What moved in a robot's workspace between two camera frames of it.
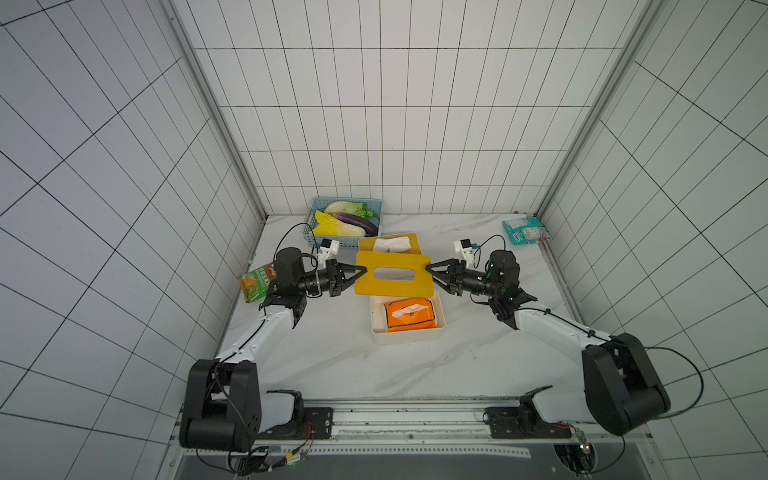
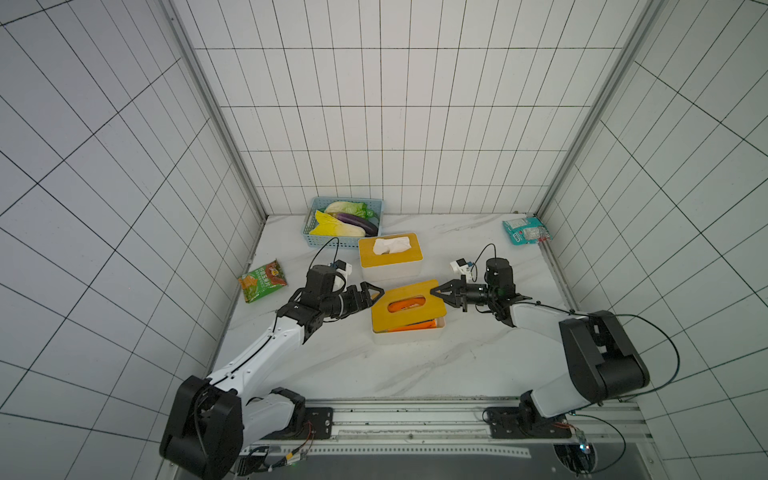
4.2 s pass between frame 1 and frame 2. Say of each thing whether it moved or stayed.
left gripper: moved
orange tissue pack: stayed
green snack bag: stayed
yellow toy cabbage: stayed
